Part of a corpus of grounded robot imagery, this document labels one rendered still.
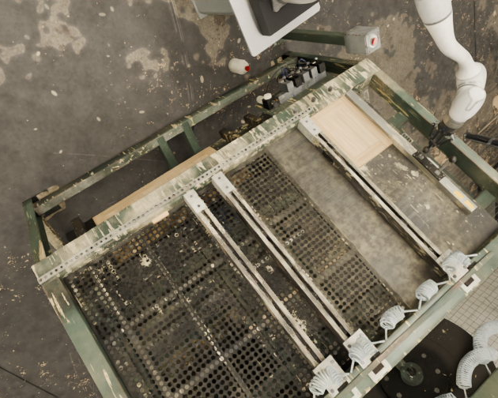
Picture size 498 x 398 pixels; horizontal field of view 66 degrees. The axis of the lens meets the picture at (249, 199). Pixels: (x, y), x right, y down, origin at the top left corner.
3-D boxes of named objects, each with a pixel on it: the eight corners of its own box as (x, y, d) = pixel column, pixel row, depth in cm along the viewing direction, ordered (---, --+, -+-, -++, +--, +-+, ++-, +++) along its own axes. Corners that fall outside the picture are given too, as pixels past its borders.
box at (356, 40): (356, 25, 230) (379, 26, 216) (358, 44, 237) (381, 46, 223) (341, 33, 227) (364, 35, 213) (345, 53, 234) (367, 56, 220)
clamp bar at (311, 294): (224, 174, 204) (223, 152, 183) (382, 366, 168) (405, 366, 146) (209, 185, 202) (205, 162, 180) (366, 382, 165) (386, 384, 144)
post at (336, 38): (280, 27, 288) (352, 32, 231) (282, 35, 291) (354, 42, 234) (273, 31, 286) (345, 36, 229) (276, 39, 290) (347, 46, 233)
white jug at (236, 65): (236, 55, 278) (251, 58, 263) (241, 68, 284) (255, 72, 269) (225, 61, 275) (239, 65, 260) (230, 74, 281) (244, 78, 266)
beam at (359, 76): (362, 69, 247) (367, 56, 237) (375, 81, 243) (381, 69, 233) (40, 272, 186) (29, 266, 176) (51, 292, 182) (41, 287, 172)
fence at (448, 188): (349, 93, 231) (351, 88, 227) (473, 209, 202) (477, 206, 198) (343, 97, 229) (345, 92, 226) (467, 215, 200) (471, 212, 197)
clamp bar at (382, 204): (307, 121, 221) (315, 93, 199) (468, 284, 185) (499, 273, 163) (294, 129, 218) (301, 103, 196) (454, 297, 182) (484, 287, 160)
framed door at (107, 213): (210, 148, 267) (209, 146, 266) (252, 174, 225) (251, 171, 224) (94, 220, 242) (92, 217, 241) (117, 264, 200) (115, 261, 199)
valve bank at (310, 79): (307, 50, 240) (334, 53, 222) (312, 71, 248) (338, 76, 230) (244, 86, 226) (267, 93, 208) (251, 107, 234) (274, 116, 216)
